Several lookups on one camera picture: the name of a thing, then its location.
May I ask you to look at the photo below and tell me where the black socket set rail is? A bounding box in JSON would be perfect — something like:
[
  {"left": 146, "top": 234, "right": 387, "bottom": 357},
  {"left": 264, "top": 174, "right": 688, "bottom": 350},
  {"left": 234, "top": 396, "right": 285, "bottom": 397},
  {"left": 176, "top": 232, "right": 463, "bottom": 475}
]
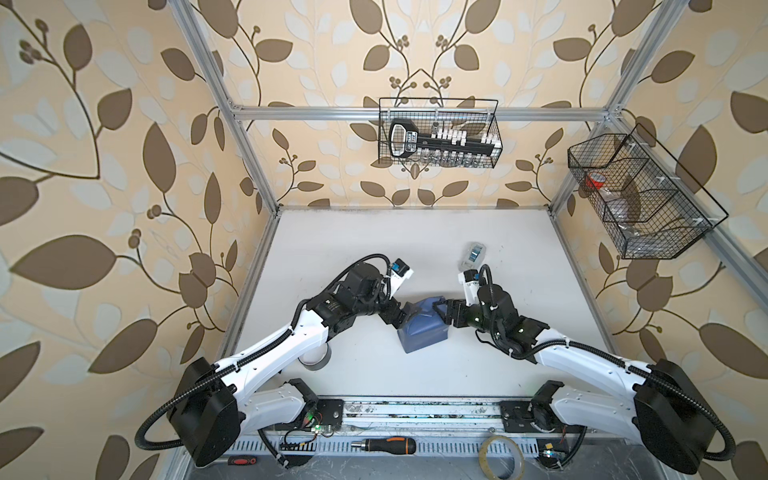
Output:
[{"left": 384, "top": 119, "right": 503, "bottom": 162}]

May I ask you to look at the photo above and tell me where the back wire basket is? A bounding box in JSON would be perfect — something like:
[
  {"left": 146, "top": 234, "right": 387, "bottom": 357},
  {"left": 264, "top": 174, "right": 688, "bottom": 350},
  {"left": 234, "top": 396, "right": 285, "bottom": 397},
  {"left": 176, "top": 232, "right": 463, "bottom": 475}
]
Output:
[{"left": 377, "top": 96, "right": 504, "bottom": 169}]

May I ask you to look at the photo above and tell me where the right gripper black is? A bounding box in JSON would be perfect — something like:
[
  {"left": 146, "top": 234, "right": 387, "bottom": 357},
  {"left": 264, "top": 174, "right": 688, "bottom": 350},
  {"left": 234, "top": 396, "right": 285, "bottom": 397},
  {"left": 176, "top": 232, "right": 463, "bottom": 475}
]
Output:
[{"left": 432, "top": 298, "right": 501, "bottom": 339}]

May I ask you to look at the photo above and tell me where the wire basket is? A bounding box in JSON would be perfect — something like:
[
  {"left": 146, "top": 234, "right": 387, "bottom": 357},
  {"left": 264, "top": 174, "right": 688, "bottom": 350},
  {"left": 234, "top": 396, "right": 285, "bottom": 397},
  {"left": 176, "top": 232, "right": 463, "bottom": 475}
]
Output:
[
  {"left": 568, "top": 123, "right": 728, "bottom": 260},
  {"left": 377, "top": 96, "right": 504, "bottom": 169}
]

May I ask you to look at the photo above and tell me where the clear tape roll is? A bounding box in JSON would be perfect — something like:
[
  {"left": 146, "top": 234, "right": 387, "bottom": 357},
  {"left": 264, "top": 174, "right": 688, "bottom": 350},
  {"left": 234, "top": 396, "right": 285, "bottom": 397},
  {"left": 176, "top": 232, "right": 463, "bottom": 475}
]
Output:
[{"left": 478, "top": 435, "right": 525, "bottom": 480}]

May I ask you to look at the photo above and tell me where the red handled ratchet wrench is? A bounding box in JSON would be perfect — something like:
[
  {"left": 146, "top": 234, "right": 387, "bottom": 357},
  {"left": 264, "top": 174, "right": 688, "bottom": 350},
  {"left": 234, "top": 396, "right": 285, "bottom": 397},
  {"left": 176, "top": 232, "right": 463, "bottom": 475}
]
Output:
[{"left": 227, "top": 455, "right": 258, "bottom": 466}]

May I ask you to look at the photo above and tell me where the right wire basket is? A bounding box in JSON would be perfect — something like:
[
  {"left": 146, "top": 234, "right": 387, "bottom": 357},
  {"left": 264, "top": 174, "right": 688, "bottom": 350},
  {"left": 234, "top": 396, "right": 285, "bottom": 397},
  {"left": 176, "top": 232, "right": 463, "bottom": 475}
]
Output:
[{"left": 568, "top": 123, "right": 728, "bottom": 260}]

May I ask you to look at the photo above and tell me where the black orange screwdriver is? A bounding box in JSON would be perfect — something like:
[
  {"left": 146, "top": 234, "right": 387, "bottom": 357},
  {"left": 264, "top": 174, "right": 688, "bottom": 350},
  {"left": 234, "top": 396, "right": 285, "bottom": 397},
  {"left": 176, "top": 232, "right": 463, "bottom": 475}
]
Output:
[{"left": 351, "top": 437, "right": 417, "bottom": 455}]

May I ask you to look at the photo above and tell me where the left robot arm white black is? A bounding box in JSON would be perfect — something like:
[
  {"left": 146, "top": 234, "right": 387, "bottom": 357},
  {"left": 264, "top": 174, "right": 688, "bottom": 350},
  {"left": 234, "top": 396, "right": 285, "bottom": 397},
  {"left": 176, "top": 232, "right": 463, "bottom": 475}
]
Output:
[{"left": 134, "top": 255, "right": 415, "bottom": 467}]

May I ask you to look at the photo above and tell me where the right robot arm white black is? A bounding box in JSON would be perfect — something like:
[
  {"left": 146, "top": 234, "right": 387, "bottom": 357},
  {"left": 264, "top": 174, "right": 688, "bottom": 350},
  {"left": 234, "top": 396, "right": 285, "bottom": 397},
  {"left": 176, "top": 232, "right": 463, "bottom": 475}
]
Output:
[{"left": 432, "top": 285, "right": 737, "bottom": 475}]

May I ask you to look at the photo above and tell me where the grey tape dispenser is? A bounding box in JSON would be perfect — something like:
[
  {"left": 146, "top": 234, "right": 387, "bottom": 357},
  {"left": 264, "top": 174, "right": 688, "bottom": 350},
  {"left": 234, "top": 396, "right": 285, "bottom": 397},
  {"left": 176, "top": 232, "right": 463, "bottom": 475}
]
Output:
[{"left": 459, "top": 242, "right": 487, "bottom": 271}]

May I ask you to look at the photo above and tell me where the grey duct tape roll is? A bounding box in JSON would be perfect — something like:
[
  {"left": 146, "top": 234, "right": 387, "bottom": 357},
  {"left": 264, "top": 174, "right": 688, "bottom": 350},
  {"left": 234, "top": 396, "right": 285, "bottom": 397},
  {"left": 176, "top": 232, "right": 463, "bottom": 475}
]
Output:
[{"left": 299, "top": 344, "right": 332, "bottom": 371}]

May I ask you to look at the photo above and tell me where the light blue wrapping paper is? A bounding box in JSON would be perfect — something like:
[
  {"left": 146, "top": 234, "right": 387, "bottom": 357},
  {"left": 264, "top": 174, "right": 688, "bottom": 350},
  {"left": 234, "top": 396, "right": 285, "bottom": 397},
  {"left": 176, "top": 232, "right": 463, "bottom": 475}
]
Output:
[{"left": 397, "top": 297, "right": 449, "bottom": 354}]

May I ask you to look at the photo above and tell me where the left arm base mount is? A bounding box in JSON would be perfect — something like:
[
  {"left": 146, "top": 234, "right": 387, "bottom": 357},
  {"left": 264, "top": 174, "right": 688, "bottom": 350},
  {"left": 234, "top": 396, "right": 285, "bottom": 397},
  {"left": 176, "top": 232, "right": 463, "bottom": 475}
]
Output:
[{"left": 275, "top": 398, "right": 345, "bottom": 434}]

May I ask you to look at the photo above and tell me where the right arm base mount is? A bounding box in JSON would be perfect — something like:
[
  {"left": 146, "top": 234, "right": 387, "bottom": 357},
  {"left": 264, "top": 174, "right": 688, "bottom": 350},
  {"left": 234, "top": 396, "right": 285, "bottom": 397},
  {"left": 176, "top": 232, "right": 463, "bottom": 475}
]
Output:
[{"left": 499, "top": 400, "right": 582, "bottom": 435}]

